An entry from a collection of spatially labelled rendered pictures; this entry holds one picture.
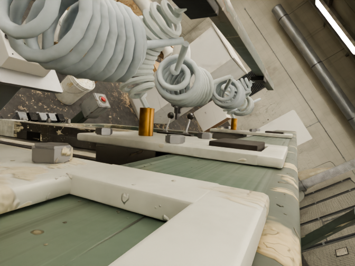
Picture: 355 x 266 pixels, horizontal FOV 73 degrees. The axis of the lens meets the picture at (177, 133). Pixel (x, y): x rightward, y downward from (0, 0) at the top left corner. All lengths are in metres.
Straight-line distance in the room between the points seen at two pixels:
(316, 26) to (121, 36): 9.56
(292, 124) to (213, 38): 2.08
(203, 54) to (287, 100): 5.93
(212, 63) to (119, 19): 3.28
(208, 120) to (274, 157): 6.00
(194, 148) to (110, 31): 0.10
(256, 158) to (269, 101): 8.97
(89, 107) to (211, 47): 2.15
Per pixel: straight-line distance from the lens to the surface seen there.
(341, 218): 1.43
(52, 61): 0.18
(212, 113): 6.15
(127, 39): 0.19
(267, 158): 0.17
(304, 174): 6.67
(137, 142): 0.21
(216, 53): 3.48
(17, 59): 1.77
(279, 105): 9.09
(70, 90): 2.90
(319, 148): 9.02
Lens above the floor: 1.94
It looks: 24 degrees down
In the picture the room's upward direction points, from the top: 58 degrees clockwise
